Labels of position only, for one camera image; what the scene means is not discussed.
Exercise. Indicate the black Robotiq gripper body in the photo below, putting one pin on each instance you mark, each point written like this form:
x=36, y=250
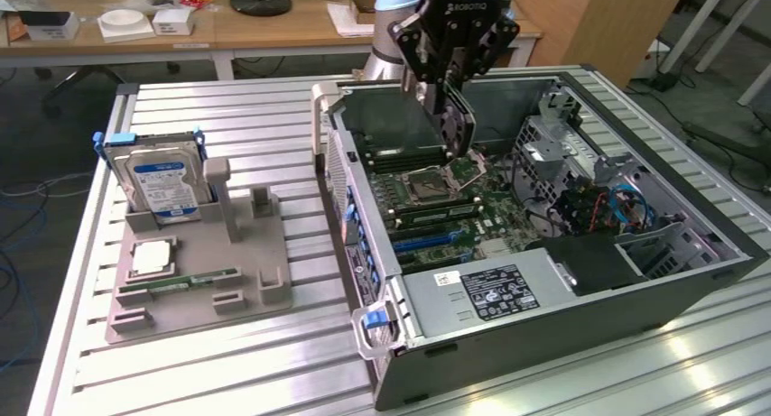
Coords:
x=463, y=23

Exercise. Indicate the black graphics card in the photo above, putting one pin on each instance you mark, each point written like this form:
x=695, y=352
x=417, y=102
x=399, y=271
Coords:
x=457, y=127

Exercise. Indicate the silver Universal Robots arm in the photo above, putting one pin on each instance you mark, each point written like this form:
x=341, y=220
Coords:
x=385, y=37

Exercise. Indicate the blue expansion slot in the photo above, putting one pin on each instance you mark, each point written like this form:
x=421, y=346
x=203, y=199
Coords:
x=421, y=243

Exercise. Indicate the white paper stack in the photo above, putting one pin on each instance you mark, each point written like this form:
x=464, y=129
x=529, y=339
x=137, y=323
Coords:
x=345, y=25

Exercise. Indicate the wooden cabinet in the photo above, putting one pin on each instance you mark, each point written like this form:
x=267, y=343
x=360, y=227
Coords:
x=601, y=28

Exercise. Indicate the metal disk bay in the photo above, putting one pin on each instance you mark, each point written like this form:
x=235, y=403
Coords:
x=548, y=132

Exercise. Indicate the wooden desk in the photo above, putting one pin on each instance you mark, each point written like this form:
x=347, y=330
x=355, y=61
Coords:
x=271, y=32

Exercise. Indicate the metal socket cover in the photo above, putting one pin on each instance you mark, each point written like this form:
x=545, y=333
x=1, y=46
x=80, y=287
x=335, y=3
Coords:
x=471, y=170

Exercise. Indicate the CPU socket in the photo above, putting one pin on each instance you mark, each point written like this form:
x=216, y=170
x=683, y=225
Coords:
x=428, y=186

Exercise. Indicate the black RAM stick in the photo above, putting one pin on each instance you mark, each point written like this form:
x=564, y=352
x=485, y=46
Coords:
x=433, y=214

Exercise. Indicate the green motherboard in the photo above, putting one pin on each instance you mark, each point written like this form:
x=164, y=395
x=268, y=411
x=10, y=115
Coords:
x=500, y=217

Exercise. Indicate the red packet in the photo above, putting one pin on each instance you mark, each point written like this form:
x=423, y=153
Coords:
x=195, y=2

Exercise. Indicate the small white labelled box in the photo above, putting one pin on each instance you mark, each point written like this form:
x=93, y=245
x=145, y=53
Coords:
x=173, y=23

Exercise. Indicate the black plastic air shroud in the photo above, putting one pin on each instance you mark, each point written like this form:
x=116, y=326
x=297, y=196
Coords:
x=584, y=258

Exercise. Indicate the white round holder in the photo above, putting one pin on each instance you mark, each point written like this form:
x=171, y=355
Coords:
x=123, y=25

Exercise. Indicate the hard disk with blue caddy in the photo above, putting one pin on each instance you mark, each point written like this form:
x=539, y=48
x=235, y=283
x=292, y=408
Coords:
x=159, y=181

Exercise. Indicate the grey power supply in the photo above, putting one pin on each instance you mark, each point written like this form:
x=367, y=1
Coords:
x=433, y=307

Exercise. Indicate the grey parts rack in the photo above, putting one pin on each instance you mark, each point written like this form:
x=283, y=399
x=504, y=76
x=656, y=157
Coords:
x=199, y=258

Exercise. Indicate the white box with black lid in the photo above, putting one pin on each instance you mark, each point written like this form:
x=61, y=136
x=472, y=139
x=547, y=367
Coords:
x=50, y=28

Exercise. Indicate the silver CPU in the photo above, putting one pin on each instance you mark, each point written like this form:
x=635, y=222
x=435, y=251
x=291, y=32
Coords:
x=152, y=257

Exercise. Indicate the green RAM stick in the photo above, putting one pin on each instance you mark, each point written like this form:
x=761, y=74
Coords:
x=180, y=283

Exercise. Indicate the open black PC case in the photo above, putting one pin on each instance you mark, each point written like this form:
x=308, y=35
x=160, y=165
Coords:
x=541, y=344

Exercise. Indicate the white table frame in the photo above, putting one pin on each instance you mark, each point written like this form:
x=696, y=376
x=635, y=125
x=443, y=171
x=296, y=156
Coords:
x=725, y=25

